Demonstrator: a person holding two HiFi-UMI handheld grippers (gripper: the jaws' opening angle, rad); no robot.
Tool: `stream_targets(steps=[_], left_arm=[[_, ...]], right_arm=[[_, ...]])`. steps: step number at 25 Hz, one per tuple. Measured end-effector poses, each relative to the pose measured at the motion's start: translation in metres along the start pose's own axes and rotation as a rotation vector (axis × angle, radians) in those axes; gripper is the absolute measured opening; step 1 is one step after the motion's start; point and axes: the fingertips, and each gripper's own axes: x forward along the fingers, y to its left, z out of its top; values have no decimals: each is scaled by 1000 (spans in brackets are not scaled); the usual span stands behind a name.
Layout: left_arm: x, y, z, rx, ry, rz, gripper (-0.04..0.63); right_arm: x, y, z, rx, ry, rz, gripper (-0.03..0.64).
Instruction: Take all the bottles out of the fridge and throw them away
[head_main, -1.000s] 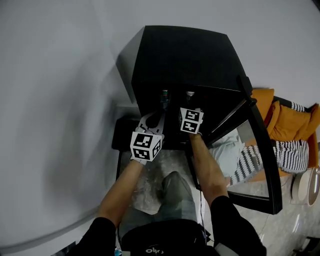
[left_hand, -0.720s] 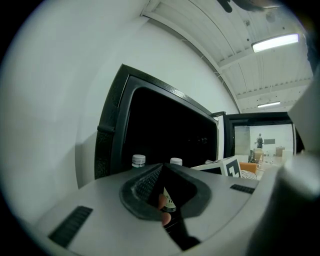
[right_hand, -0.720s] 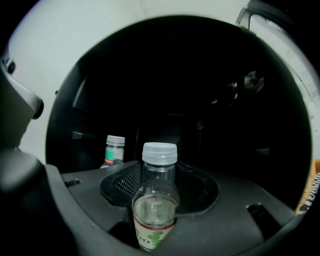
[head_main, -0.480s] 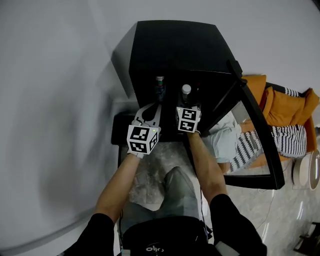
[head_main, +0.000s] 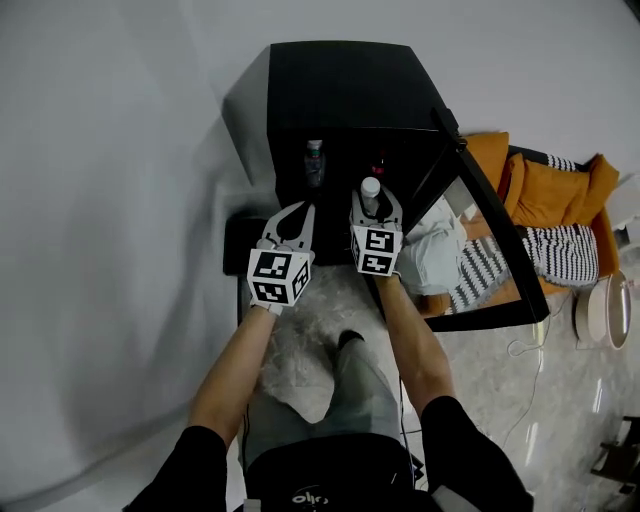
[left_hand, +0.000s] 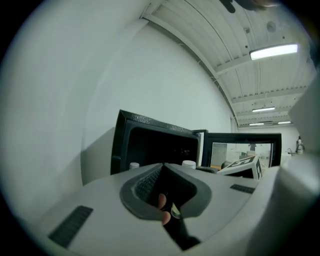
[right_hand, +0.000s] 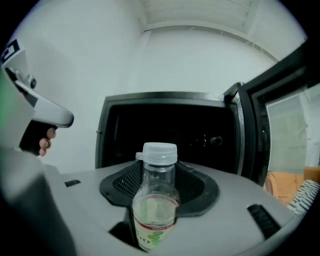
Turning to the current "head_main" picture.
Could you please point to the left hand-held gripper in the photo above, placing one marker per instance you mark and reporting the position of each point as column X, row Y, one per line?
column 272, row 265

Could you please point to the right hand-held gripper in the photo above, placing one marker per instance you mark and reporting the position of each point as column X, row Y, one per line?
column 377, row 245

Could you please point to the clear bottle white cap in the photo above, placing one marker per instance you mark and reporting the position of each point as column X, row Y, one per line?
column 370, row 187

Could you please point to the dark bottle red cap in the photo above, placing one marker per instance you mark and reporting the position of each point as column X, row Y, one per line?
column 378, row 169

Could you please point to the clear bottle blue label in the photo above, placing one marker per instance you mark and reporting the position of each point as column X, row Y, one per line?
column 315, row 165

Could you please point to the person's left forearm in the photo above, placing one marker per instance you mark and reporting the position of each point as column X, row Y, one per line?
column 235, row 375

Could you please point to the person's right forearm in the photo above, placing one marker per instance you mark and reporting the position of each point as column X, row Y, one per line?
column 415, row 350

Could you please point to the white cloth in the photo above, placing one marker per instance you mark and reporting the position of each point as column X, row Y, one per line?
column 430, row 255

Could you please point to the person's black right shoe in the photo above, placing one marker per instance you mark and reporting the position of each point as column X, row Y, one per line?
column 351, row 338

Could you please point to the black cabinet fridge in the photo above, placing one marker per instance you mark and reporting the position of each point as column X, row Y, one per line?
column 350, row 85

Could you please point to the black glass fridge door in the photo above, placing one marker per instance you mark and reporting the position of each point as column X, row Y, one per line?
column 480, row 322

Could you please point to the person's grey trousers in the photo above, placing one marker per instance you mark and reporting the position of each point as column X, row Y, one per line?
column 360, row 390

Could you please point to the orange sofa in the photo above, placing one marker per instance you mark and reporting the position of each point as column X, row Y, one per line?
column 550, row 195

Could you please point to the striped throw pillow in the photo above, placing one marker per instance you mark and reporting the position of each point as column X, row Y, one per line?
column 560, row 162

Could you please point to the black white striped blanket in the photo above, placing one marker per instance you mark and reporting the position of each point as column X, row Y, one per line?
column 565, row 250

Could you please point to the person's black shirt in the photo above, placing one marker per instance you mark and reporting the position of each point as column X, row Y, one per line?
column 340, row 475

